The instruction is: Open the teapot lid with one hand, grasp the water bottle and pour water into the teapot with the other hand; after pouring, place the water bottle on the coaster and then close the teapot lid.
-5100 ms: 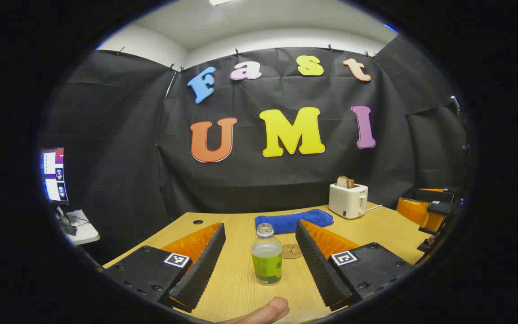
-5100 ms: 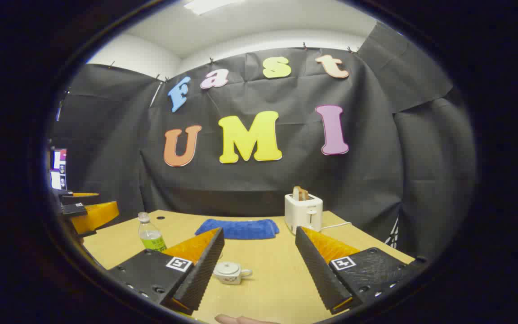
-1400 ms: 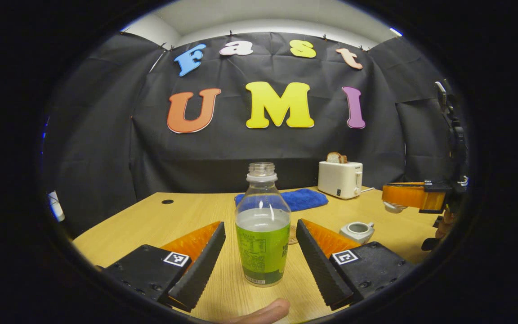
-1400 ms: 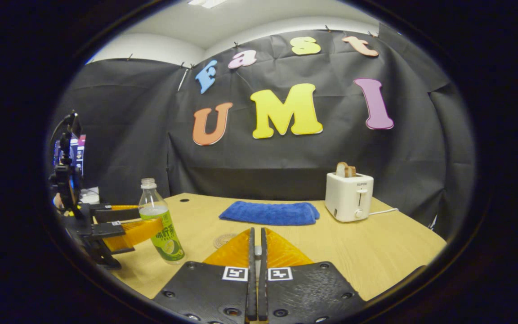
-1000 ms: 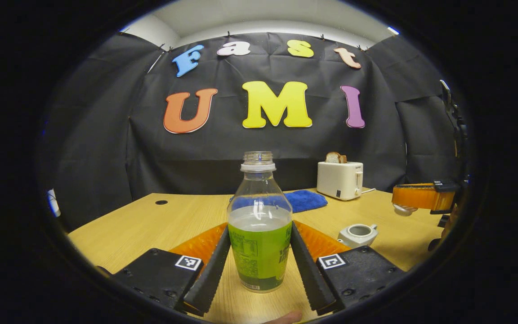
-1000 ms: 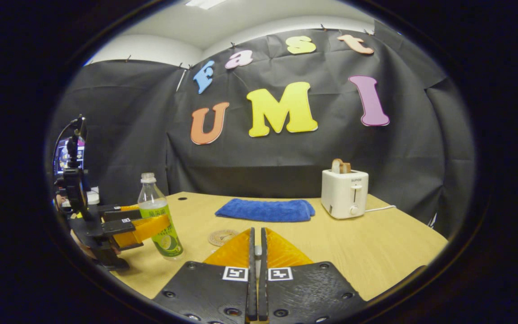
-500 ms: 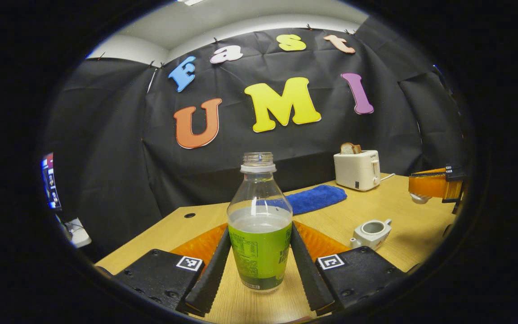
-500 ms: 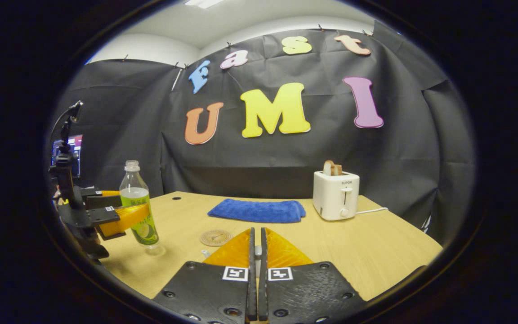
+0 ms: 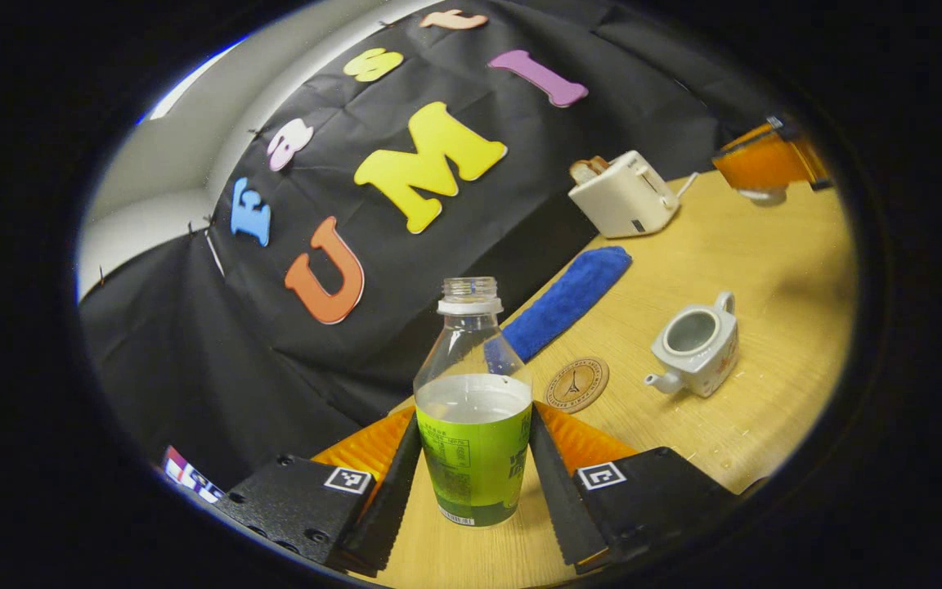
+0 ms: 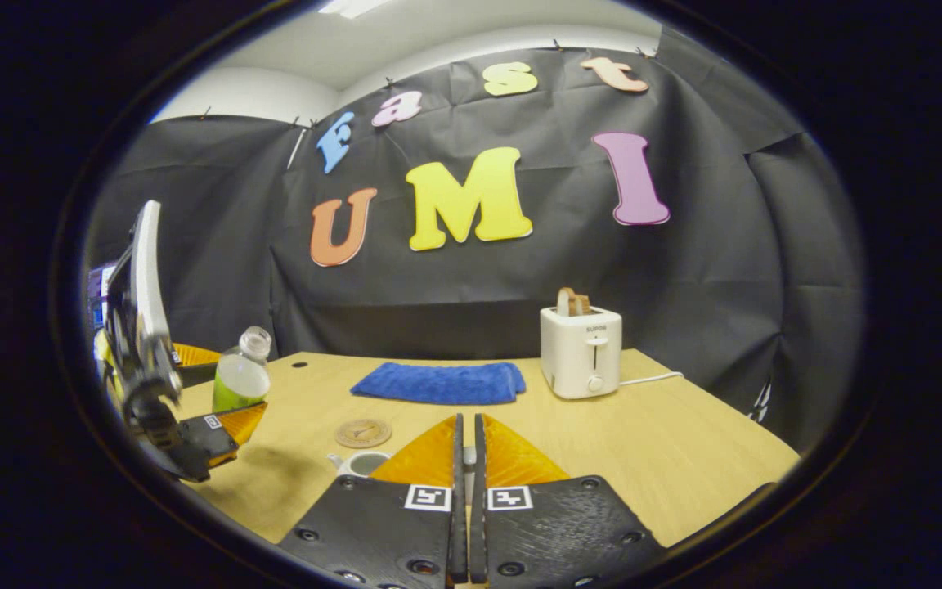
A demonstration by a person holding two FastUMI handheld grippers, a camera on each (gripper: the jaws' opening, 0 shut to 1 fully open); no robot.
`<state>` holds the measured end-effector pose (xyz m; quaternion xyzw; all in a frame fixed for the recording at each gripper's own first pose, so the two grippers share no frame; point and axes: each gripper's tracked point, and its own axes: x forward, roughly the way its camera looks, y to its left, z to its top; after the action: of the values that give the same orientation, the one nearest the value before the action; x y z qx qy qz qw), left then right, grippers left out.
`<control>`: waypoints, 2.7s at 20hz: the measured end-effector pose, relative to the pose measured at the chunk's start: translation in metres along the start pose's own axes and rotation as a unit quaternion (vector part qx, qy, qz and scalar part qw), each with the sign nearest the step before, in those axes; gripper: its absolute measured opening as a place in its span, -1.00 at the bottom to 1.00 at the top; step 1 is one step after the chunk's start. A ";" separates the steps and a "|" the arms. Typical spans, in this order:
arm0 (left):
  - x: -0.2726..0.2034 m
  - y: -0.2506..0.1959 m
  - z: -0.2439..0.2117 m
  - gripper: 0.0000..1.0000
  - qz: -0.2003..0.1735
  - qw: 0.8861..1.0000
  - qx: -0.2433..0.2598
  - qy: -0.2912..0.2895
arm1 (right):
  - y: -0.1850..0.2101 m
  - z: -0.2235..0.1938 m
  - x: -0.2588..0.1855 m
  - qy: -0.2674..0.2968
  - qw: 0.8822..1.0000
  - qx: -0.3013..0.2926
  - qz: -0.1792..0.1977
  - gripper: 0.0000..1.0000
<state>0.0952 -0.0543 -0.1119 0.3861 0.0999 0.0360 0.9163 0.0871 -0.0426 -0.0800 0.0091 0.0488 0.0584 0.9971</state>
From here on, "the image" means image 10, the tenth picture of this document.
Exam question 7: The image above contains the ceiling light panel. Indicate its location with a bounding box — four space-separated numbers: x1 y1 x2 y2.
317 0 394 19

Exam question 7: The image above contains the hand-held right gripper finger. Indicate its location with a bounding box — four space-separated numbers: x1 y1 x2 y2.
469 413 668 589
279 413 469 589

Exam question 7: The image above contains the computer monitor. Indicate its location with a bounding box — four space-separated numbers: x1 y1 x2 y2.
88 262 119 332

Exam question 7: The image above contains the white toaster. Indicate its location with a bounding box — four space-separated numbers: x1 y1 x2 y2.
540 304 624 400

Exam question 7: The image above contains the round wooden coaster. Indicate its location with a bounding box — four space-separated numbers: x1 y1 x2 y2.
334 419 393 449

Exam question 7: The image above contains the green label water bottle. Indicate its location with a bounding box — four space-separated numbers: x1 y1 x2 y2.
212 326 273 414

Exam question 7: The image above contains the blue towel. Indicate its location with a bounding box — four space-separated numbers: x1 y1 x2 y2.
350 362 527 406

